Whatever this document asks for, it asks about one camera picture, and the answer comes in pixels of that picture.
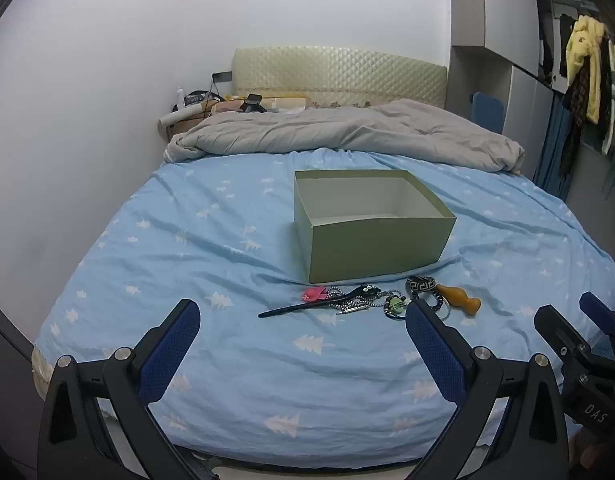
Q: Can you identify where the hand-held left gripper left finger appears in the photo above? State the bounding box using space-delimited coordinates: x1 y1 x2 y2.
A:
36 298 218 480

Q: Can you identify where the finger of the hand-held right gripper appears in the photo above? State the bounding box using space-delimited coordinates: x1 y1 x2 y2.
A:
534 305 595 376
579 291 615 356

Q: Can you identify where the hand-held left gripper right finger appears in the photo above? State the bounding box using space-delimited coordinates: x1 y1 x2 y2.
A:
405 301 571 480

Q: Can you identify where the green charm keychain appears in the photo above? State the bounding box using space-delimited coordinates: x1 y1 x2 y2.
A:
385 294 451 322

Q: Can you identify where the wooden gourd ornament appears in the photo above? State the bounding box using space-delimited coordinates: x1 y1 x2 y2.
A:
436 284 481 318

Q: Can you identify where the black patterned bangle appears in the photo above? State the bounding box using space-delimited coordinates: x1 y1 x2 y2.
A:
406 275 439 297

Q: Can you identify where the green cardboard box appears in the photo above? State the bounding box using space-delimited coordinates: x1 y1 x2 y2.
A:
294 169 457 285

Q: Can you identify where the black hair stick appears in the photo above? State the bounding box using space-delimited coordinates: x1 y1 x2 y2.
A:
258 284 381 319

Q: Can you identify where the blue tree print bed sheet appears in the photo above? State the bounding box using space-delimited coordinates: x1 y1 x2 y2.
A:
32 147 615 463

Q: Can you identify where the blue curtain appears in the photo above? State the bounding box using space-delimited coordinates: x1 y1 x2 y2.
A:
533 92 573 196

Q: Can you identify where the blue chair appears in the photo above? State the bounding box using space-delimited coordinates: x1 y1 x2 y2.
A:
470 91 505 134

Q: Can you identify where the white paper roll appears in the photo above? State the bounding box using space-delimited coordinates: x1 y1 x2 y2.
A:
160 105 205 128

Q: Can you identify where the grey duvet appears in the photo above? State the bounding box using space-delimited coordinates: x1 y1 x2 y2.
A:
164 99 525 175

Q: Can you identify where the yellow fleece jacket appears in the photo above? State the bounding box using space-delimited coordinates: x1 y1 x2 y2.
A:
566 15 609 124

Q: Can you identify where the cream quilted headboard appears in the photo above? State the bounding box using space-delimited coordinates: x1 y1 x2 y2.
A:
232 47 448 109

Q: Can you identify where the grey wardrobe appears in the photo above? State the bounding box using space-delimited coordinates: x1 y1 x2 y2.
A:
450 0 555 137

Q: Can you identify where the silver bead chain necklace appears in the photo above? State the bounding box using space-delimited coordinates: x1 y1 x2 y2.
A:
326 287 413 312

